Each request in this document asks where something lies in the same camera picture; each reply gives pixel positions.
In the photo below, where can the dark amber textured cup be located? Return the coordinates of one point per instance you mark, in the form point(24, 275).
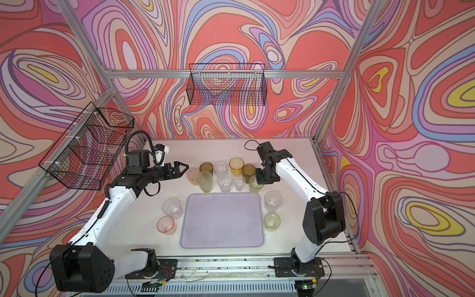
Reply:
point(207, 167)

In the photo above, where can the lavender plastic tray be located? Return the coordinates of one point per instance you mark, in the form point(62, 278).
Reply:
point(222, 220)

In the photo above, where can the small green glass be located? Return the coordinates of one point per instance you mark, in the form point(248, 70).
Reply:
point(254, 186)

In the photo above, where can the small clear glass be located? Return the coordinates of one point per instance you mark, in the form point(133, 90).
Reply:
point(239, 183)

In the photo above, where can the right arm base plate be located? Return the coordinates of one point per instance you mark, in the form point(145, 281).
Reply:
point(292, 267)

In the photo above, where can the clear glass left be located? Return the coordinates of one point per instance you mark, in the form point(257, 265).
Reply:
point(173, 207)

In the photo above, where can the clear faceted glass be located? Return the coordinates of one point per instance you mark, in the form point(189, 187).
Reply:
point(272, 201)
point(225, 182)

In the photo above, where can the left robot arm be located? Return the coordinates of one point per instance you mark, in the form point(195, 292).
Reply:
point(82, 264)

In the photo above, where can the yellow smooth cup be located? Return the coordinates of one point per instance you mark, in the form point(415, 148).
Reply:
point(236, 164)

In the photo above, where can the tall pale green cup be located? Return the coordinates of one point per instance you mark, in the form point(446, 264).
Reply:
point(205, 181)

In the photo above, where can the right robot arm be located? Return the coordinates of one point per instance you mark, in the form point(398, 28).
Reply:
point(324, 216)

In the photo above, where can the clear tumbler back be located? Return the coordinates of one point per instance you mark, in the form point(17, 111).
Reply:
point(221, 167)

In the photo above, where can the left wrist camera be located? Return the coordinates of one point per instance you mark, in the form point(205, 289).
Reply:
point(147, 158)

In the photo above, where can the black wire basket back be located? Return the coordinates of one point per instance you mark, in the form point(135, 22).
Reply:
point(229, 84)

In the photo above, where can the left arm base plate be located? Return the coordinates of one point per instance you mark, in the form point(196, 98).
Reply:
point(164, 269)

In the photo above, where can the olive amber textured cup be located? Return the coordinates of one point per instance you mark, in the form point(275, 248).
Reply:
point(248, 170)

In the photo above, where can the pink cup front left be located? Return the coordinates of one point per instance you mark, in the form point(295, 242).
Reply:
point(167, 225)

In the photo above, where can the black wire basket left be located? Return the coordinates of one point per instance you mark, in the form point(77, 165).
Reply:
point(83, 159)

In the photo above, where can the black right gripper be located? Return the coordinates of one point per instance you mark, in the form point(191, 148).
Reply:
point(261, 180)

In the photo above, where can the pink textured cup back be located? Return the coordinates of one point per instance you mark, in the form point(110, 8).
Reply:
point(192, 174)

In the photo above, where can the pale green textured cup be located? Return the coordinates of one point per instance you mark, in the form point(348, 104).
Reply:
point(271, 221)

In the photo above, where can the black wire basket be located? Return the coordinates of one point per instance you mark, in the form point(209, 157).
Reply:
point(83, 159)
point(229, 84)

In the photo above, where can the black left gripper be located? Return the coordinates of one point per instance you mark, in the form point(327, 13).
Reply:
point(176, 174)

